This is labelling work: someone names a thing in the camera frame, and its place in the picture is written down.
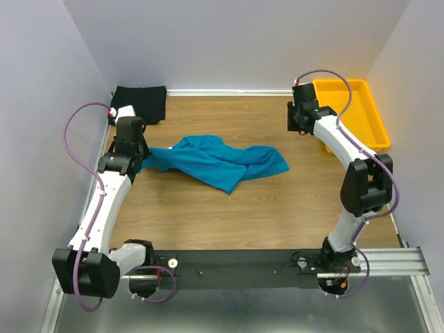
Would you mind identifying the folded black t shirt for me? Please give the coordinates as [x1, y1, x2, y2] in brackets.
[111, 86, 167, 125]

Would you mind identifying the aluminium frame rail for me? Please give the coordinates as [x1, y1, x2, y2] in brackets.
[55, 246, 431, 278]

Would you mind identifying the blue t shirt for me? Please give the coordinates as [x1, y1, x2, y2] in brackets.
[141, 135, 289, 194]

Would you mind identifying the yellow plastic bin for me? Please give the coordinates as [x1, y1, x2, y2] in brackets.
[313, 79, 391, 152]

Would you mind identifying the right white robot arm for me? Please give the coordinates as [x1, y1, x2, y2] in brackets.
[287, 83, 393, 272]

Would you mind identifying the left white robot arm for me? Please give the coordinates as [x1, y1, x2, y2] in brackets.
[52, 116, 154, 298]

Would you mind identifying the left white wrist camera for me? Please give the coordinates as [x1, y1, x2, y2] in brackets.
[108, 105, 136, 120]

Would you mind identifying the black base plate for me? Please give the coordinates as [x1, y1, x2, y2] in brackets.
[155, 249, 343, 290]

